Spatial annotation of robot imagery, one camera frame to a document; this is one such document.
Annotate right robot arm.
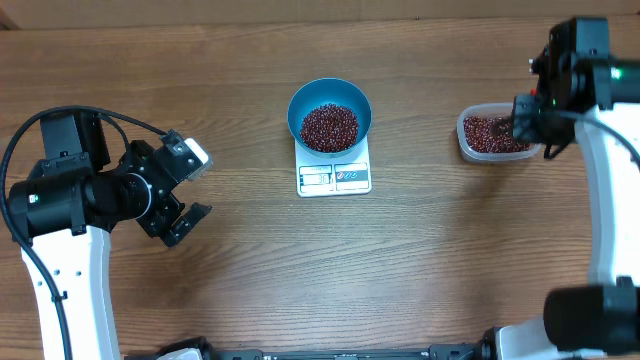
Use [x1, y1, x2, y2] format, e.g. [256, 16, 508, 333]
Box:
[493, 17, 639, 359]

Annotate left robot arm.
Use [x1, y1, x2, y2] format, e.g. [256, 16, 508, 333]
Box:
[1, 105, 213, 359]

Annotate white digital kitchen scale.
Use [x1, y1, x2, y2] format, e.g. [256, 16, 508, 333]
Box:
[295, 137, 373, 198]

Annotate red beans in bowl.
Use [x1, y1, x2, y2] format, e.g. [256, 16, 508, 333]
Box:
[299, 103, 359, 153]

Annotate blue bowl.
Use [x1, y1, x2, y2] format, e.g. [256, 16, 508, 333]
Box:
[287, 78, 373, 157]

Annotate clear plastic container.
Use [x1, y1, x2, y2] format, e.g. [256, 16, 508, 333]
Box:
[456, 103, 541, 163]

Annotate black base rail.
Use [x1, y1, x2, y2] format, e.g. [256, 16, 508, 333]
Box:
[125, 327, 500, 360]

